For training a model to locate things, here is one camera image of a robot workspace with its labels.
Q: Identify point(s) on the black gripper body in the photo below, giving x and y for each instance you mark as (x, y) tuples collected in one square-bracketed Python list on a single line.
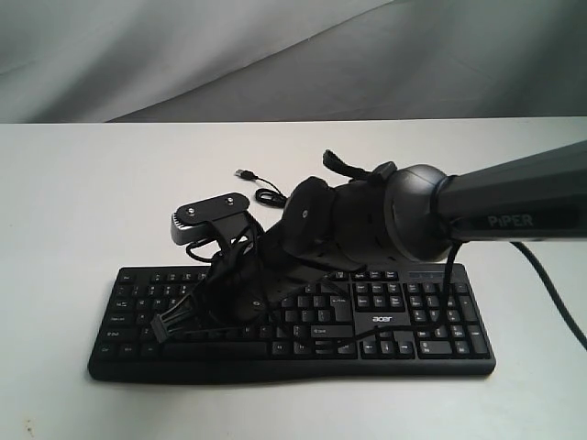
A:
[(240, 287)]

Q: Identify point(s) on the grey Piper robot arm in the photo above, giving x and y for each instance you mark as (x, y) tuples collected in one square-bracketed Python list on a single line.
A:
[(380, 216)]

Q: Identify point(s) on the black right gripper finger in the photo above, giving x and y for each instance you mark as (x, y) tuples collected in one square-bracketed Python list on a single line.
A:
[(166, 331)]

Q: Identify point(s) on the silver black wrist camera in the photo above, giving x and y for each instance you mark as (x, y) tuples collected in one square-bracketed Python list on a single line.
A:
[(221, 217)]

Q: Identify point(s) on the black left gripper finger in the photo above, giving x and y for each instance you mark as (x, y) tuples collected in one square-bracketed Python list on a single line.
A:
[(178, 313)]

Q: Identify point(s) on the black acer keyboard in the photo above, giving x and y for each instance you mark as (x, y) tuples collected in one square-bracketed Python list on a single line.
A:
[(387, 321)]

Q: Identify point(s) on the grey backdrop cloth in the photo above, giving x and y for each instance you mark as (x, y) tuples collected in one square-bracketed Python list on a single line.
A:
[(249, 61)]

